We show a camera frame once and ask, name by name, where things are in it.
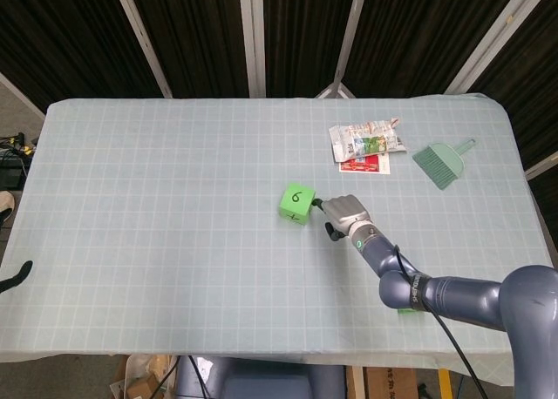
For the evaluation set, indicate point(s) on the green numbered cube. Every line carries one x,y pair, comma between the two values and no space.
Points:
296,198

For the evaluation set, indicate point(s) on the white partition post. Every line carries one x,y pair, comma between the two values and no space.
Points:
488,42
349,37
144,37
255,46

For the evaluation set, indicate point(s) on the green hand brush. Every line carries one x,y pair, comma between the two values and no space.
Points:
440,164

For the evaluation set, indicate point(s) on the small green block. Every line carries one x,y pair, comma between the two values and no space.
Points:
407,312

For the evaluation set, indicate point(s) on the dark blue robot torso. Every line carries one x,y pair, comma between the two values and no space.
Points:
270,381

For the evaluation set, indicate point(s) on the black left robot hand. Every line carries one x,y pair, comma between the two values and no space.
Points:
18,275

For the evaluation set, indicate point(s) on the black floor equipment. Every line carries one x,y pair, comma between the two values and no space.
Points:
11,172

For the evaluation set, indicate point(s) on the dark blue right robot arm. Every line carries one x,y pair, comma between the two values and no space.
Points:
457,292

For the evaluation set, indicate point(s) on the open cardboard box with papers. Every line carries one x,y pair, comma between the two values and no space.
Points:
139,379

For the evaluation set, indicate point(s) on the red and white card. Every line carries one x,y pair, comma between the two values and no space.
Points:
366,166

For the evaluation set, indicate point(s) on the light blue checked tablecloth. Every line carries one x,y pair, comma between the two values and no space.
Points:
152,242

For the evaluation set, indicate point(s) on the crumpled white snack bag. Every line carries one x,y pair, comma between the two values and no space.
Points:
362,142

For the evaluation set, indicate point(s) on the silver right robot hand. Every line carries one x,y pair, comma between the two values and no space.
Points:
349,214

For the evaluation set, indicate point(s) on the brown cardboard box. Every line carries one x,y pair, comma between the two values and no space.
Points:
390,383

